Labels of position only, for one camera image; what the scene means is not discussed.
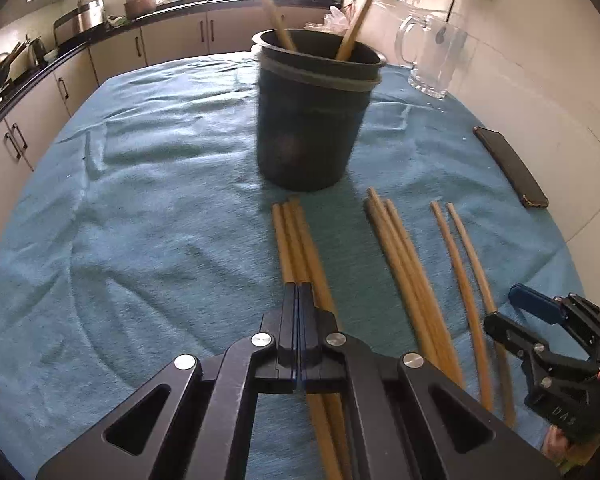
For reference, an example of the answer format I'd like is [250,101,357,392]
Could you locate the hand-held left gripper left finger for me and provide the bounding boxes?
[35,282,301,480]

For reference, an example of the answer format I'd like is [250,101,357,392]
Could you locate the clear plastic bag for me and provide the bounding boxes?
[324,7,361,33]

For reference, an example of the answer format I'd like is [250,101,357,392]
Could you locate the black kitchen countertop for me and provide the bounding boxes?
[0,0,343,136]

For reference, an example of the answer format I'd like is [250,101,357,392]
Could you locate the dark round chopstick holder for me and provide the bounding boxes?
[252,29,386,192]

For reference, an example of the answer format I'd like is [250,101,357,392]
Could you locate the person's right hand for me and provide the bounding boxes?
[542,422,600,471]

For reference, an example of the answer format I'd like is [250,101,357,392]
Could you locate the clear glass mug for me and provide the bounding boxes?
[395,14,469,101]

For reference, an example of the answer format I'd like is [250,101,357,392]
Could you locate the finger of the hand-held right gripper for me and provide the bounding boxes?
[509,283,600,357]
[483,312,589,382]

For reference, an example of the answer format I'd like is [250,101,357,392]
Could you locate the steel kettle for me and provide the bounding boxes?
[28,37,49,67]

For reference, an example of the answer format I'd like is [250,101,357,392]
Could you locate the steel rice cooker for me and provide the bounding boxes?
[53,0,107,41]

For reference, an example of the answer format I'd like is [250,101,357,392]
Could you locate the black smartphone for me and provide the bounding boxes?
[473,126,550,210]

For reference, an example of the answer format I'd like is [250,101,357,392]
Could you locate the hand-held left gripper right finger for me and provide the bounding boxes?
[299,282,563,480]

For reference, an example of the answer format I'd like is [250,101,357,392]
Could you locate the brown clay pot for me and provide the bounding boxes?
[124,0,158,17]

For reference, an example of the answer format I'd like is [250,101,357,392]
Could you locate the blue tablecloth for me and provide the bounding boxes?
[0,52,583,480]

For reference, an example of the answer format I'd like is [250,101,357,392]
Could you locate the wooden chopstick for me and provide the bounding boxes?
[364,200,446,366]
[384,199,466,386]
[252,0,298,52]
[447,203,517,428]
[281,201,351,480]
[335,0,390,61]
[368,188,463,388]
[289,196,356,480]
[431,201,493,412]
[271,203,343,480]

